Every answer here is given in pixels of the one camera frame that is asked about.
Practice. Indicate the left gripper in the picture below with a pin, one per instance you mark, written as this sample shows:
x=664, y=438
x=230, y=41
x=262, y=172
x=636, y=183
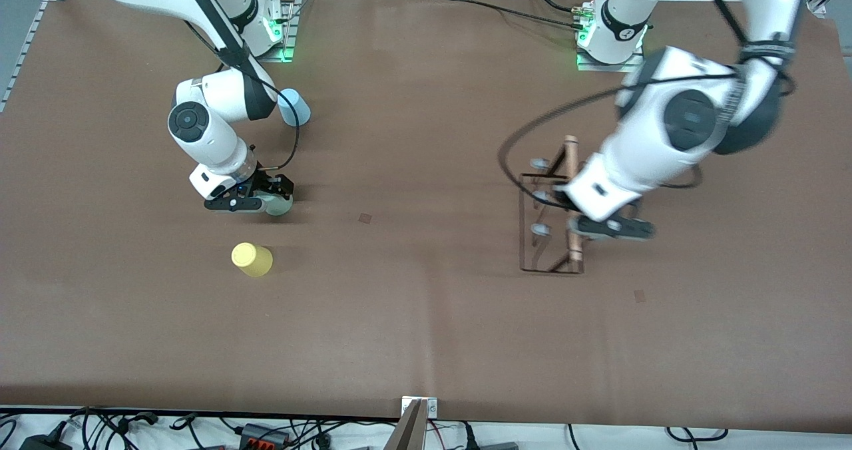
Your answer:
x=563, y=198

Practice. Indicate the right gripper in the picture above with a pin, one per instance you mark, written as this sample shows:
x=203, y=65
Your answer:
x=265, y=185

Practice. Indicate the pale green plastic cup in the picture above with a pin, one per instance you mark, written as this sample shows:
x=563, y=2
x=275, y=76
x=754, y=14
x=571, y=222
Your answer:
x=278, y=207

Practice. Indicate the yellow plastic cup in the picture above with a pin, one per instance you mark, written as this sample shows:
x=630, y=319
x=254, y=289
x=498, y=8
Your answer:
x=251, y=259

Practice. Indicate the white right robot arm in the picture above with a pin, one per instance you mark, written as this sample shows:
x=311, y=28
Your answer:
x=219, y=144

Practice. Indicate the light blue plastic cup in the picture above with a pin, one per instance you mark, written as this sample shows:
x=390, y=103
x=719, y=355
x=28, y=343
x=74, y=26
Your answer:
x=296, y=110

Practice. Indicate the black orange connector box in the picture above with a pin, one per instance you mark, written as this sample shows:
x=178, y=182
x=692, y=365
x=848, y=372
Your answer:
x=263, y=435

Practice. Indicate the black power adapter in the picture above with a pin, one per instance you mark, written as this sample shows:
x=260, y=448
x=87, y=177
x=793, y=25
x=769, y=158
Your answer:
x=43, y=442

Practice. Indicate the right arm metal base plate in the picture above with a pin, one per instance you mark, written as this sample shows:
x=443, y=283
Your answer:
x=283, y=54

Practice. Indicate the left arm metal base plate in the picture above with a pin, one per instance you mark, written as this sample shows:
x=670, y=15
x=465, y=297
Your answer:
x=606, y=68

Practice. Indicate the grey camera mount bar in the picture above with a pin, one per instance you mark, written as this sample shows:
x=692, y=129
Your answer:
x=413, y=430

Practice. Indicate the aluminium table edge rail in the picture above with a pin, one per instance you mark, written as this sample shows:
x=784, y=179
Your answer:
x=26, y=50

